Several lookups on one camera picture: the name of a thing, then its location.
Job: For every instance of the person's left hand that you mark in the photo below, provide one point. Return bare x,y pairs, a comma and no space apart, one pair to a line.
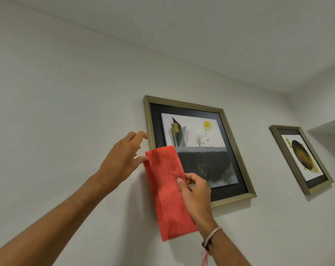
119,163

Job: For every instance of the person's right hand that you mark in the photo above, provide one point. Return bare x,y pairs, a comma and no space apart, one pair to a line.
198,202

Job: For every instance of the person's right thumb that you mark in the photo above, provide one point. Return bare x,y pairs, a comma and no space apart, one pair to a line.
182,186

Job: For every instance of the person's left middle finger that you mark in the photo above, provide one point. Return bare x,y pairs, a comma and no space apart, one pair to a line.
130,136

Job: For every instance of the person's left thumb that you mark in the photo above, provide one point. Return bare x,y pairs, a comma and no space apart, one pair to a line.
141,161

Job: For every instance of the red microfibre cloth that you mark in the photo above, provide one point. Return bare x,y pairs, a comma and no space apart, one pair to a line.
167,196

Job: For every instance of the person's left forearm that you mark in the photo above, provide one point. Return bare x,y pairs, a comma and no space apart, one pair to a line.
51,227

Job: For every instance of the person's right forearm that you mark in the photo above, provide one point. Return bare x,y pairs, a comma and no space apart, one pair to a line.
225,252

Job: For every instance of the large gold framed picture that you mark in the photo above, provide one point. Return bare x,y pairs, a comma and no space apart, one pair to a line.
209,163

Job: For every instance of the small gold framed picture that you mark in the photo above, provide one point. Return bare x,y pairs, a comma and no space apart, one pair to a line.
303,157

